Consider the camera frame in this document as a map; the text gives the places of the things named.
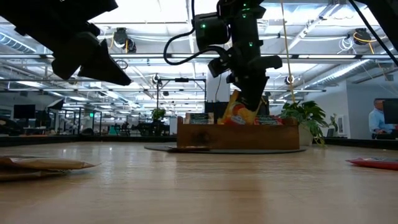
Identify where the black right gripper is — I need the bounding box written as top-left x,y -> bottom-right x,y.
207,46 -> 284,112

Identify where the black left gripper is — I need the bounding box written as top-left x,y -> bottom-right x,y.
0,0 -> 132,87

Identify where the mango tea sachet orange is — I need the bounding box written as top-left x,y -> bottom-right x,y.
217,90 -> 264,126

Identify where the strawberry tea sachet red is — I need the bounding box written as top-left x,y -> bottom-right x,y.
346,157 -> 398,171
254,115 -> 284,126

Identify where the wooden tea organizer box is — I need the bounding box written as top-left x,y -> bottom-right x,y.
176,116 -> 300,151

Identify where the white building pillar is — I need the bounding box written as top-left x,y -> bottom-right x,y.
206,70 -> 233,103

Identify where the black studio softbox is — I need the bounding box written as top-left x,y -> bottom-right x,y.
46,98 -> 65,111

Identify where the green potted plant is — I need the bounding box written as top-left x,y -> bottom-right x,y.
281,101 -> 339,147

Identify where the grey round woven placemat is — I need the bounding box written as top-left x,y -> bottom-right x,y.
144,145 -> 307,156

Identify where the long ceiling light bar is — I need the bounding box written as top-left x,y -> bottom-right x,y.
113,88 -> 327,93

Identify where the black background monitor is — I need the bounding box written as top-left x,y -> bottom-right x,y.
12,105 -> 36,119

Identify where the background green plant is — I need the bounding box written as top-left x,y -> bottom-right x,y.
151,108 -> 167,123

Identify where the person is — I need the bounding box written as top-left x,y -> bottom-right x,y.
368,98 -> 398,140

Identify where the dark glass doorway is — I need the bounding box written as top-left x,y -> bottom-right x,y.
382,98 -> 398,125

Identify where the yellow hanging cable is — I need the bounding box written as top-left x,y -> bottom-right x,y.
279,0 -> 297,105

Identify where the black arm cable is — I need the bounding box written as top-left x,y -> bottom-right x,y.
163,26 -> 231,66
348,0 -> 398,66

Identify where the silver ceiling air duct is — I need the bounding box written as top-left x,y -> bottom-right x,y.
306,58 -> 379,91

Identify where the framed wall picture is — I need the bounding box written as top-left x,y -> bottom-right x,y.
337,115 -> 346,135

